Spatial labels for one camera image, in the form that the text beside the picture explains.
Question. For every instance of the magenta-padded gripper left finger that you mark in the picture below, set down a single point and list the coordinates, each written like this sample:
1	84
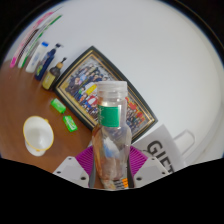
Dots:
78	166

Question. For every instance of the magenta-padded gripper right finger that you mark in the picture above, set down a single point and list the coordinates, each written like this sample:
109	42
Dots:
146	166

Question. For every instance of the clear bottle with green label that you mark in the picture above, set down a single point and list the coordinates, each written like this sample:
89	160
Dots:
111	146

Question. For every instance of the white printed paper gift bag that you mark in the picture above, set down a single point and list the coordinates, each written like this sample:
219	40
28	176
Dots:
160	150

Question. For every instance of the small green box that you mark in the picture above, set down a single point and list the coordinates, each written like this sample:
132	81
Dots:
70	123
58	105

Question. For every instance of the white cup with yellow rim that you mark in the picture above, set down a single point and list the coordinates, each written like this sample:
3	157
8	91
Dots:
37	136

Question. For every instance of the framed group picture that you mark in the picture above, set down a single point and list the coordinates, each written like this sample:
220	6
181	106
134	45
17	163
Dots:
86	86

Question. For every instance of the dark pump bottle yellow label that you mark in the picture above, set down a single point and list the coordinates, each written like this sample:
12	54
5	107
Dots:
50	78

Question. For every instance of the dark blue pump bottle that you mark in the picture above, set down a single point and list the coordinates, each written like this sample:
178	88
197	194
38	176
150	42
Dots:
46	65

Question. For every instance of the white bottle with blue cap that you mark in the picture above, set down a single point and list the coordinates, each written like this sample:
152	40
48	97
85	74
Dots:
36	58

